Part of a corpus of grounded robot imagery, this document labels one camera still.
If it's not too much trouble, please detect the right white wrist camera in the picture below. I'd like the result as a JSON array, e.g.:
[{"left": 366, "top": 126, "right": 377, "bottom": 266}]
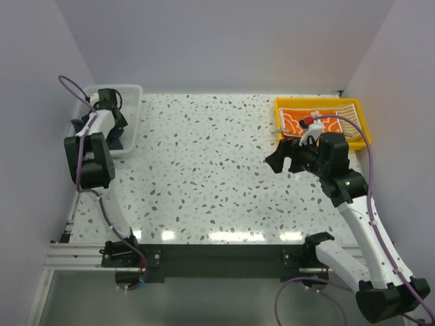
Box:
[{"left": 299, "top": 120, "right": 324, "bottom": 146}]

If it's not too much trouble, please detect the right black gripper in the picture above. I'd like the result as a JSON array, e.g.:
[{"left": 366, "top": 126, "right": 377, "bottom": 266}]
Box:
[{"left": 266, "top": 134, "right": 329, "bottom": 178}]

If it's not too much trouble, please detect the white plastic laundry basket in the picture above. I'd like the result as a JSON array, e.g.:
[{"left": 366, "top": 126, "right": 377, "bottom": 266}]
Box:
[{"left": 64, "top": 84, "right": 143, "bottom": 161}]

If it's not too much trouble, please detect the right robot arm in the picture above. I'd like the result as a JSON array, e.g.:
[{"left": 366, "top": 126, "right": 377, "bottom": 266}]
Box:
[{"left": 265, "top": 132, "right": 430, "bottom": 323}]

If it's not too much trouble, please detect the dark grey towel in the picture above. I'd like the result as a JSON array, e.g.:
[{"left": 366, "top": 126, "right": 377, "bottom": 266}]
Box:
[{"left": 71, "top": 114, "right": 124, "bottom": 151}]

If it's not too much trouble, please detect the orange white patterned cloth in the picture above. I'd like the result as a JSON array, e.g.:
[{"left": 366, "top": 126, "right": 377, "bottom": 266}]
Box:
[{"left": 278, "top": 108, "right": 343, "bottom": 139}]

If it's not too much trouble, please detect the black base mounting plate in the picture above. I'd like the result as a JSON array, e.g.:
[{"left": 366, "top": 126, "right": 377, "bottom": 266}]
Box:
[{"left": 100, "top": 243, "right": 343, "bottom": 285}]

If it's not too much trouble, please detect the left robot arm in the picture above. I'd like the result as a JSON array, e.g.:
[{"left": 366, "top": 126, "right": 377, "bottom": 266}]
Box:
[{"left": 64, "top": 88, "right": 134, "bottom": 242}]

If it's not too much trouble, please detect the yellow striped Doraemon towel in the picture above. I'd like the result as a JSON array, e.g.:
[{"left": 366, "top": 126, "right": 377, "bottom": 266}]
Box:
[{"left": 279, "top": 103, "right": 364, "bottom": 140}]

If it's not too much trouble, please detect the yellow plastic tray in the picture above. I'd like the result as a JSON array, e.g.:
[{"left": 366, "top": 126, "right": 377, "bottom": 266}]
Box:
[{"left": 275, "top": 98, "right": 371, "bottom": 151}]

